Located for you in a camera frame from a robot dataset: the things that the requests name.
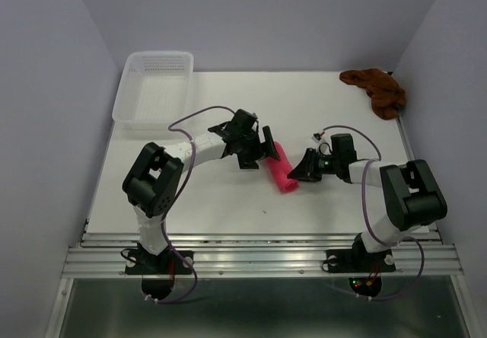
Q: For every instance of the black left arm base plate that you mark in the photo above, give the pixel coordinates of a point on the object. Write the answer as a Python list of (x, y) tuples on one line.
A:
[(158, 284)]

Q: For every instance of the white perforated plastic basket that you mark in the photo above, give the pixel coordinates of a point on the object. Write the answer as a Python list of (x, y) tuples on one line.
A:
[(154, 89)]

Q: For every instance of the pink microfiber towel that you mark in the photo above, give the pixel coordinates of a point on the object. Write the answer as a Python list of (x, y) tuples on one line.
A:
[(279, 170)]

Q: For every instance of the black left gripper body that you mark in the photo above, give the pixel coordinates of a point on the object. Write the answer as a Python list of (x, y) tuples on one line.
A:
[(250, 147)]

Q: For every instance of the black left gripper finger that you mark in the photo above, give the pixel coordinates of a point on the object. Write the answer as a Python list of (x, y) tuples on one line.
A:
[(248, 162), (268, 146)]

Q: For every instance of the aluminium mounting rail frame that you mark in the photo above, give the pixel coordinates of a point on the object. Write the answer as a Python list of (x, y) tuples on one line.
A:
[(257, 255)]

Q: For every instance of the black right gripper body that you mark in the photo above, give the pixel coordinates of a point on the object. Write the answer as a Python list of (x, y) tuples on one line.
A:
[(327, 164)]

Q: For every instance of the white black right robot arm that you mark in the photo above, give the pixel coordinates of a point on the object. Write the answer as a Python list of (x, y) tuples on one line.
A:
[(412, 196)]

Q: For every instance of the brown towel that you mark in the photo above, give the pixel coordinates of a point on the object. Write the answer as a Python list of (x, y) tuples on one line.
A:
[(386, 95)]

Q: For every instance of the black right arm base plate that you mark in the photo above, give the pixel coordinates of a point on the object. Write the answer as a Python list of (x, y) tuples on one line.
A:
[(365, 268)]

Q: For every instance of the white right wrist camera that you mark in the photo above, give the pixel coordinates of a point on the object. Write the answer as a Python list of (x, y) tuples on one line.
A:
[(317, 137)]

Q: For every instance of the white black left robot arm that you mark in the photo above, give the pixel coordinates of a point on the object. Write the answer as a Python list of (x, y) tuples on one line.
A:
[(159, 173)]

